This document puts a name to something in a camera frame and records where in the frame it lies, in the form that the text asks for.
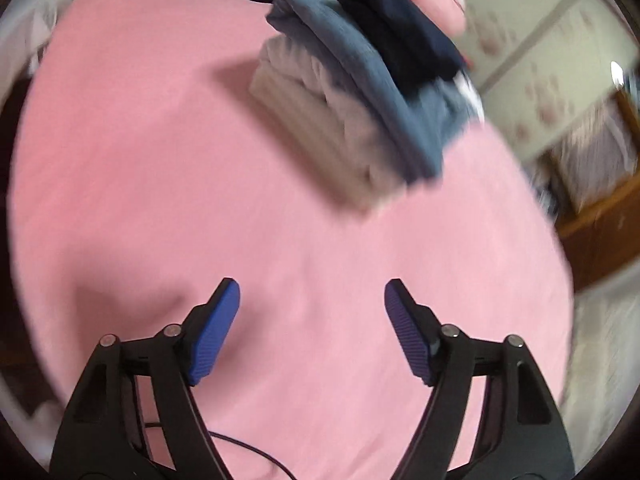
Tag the wooden cabinet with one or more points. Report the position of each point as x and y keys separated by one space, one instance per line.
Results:
x=600 y=232

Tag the pink blanket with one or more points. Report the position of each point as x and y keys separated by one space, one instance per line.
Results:
x=200 y=160

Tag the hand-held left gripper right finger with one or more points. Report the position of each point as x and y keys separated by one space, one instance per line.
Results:
x=407 y=332

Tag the folded blue garment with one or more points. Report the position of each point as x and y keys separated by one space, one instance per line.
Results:
x=360 y=65

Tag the cream floral wardrobe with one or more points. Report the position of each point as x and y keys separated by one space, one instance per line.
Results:
x=540 y=50

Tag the red and navy polo shirt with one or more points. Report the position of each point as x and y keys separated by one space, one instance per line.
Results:
x=400 y=30

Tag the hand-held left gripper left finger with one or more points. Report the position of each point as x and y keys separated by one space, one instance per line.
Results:
x=215 y=335

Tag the folded white garment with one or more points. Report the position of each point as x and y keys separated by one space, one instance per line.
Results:
x=310 y=125

